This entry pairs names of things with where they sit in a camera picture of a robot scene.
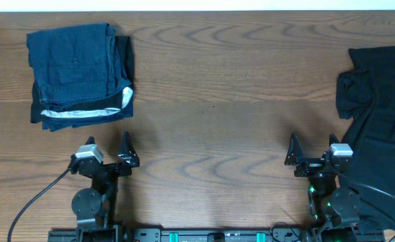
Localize black mounting rail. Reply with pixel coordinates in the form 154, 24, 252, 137
47, 227, 386, 242

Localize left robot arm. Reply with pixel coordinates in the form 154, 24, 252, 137
68, 131, 140, 241

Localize blue denim shorts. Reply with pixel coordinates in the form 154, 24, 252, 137
26, 23, 131, 111

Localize black garment pile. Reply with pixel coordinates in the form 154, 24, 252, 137
336, 46, 395, 230

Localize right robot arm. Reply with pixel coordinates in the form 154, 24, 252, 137
284, 133, 359, 241

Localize folded black shorts white trim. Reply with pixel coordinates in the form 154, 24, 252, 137
30, 37, 133, 131

